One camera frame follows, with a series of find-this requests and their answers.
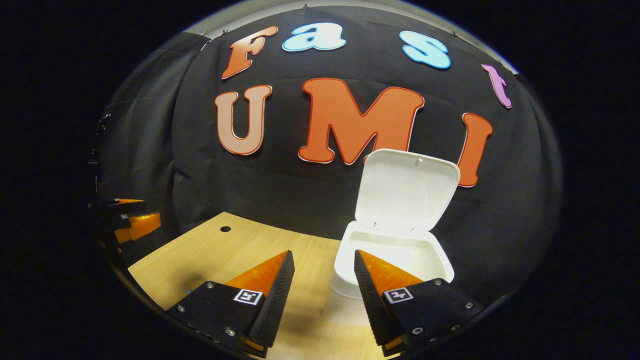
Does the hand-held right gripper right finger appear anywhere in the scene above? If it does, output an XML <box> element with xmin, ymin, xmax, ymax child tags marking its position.
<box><xmin>354</xmin><ymin>249</ymin><xmax>485</xmax><ymax>358</ymax></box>

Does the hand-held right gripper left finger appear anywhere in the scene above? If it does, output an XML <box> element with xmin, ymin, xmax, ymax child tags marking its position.
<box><xmin>166</xmin><ymin>249</ymin><xmax>296</xmax><ymax>359</ymax></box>

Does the white desktop garbage bin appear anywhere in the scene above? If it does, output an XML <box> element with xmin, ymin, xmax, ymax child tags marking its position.
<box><xmin>330</xmin><ymin>148</ymin><xmax>461</xmax><ymax>301</ymax></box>

